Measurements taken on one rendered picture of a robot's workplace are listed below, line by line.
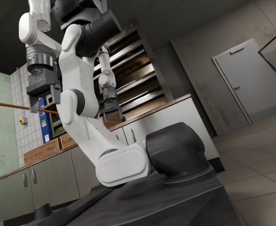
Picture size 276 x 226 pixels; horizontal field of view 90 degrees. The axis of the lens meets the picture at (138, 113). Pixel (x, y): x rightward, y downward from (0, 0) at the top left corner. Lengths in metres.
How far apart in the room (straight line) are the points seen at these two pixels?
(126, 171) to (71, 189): 1.13
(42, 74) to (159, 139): 0.44
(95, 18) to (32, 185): 1.71
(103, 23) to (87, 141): 0.55
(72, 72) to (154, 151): 0.54
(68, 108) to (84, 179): 0.92
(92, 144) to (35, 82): 0.30
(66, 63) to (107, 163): 0.52
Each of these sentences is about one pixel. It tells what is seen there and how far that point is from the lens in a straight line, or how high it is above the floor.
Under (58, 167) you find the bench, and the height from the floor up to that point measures 0.43.
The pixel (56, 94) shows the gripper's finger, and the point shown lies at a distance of 0.52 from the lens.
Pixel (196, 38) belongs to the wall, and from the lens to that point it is 5.41.
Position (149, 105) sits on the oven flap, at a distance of 1.72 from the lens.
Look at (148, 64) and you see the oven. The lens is 2.00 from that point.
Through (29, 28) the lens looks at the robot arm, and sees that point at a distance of 0.64.
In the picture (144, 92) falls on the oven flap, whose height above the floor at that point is 0.95.
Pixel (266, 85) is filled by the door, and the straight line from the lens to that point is 4.99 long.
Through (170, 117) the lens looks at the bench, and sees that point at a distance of 1.08.
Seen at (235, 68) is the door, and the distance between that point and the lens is 4.95.
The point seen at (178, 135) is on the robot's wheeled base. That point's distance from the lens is 0.48.
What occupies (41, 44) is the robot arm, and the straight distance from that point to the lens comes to 0.63.
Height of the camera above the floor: 0.30
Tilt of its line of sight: 15 degrees up
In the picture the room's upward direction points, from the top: 20 degrees counter-clockwise
